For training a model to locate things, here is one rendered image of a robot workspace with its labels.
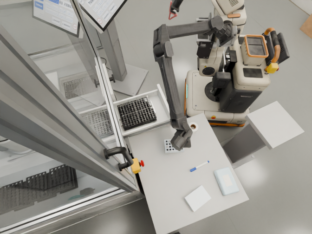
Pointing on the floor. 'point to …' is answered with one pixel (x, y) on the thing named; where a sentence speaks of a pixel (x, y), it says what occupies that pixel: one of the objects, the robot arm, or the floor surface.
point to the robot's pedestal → (261, 133)
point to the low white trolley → (182, 175)
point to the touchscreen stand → (127, 72)
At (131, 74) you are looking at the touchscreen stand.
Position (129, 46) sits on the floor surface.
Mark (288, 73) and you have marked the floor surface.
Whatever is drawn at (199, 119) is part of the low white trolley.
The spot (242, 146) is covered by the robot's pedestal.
